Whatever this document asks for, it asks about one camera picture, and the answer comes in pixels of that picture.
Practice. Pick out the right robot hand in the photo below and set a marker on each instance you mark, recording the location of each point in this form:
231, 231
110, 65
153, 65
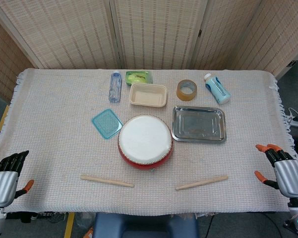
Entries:
291, 176

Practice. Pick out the brown packing tape roll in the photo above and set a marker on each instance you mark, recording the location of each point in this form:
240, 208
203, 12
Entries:
182, 95

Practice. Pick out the dark blue padded seat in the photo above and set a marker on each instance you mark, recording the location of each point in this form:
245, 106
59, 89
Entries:
143, 225

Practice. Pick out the beige woven tablecloth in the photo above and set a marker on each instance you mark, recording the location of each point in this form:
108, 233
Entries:
52, 124

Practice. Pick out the teal plastic lid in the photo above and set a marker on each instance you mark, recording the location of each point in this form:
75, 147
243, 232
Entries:
106, 123

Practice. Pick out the red drum with white skin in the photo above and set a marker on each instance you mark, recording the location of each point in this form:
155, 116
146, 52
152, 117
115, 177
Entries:
145, 138

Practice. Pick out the light blue white bottle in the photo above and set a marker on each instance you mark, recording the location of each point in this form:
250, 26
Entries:
219, 90

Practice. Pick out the green soap box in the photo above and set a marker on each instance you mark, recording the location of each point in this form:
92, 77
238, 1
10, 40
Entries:
138, 77

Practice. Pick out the woven folding screen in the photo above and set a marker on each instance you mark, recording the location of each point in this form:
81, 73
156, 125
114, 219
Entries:
158, 32

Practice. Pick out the beige food container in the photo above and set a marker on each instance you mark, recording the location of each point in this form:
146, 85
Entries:
148, 95

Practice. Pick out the wooden drumstick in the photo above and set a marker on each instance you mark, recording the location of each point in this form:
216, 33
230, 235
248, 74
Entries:
202, 182
106, 181

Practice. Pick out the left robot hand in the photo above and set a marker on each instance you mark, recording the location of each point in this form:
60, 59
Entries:
3, 184

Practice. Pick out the dark sneaker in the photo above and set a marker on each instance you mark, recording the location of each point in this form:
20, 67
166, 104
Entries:
52, 217

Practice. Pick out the stainless steel tray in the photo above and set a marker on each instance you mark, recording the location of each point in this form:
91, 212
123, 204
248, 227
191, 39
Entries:
198, 125

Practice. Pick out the white power strip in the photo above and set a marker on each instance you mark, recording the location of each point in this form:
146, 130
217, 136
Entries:
296, 121

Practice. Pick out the clear plastic water bottle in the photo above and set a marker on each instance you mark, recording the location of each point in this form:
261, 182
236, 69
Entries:
115, 88

